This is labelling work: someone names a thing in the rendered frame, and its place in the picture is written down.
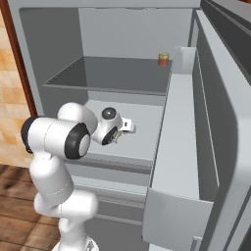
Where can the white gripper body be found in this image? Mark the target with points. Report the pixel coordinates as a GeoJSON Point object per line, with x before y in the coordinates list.
{"type": "Point", "coordinates": [129, 125]}

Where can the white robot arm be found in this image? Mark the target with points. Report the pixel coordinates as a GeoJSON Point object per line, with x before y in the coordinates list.
{"type": "Point", "coordinates": [52, 137]}

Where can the grey fridge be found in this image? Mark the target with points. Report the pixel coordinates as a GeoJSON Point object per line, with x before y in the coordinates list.
{"type": "Point", "coordinates": [108, 98]}

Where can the grey fridge door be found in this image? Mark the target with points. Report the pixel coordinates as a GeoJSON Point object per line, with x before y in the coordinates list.
{"type": "Point", "coordinates": [202, 147]}

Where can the red and yellow can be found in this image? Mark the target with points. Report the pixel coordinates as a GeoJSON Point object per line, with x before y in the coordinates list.
{"type": "Point", "coordinates": [163, 59]}

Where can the brown wooden cabinet panel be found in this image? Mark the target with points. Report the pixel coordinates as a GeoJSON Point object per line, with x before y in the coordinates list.
{"type": "Point", "coordinates": [18, 55]}

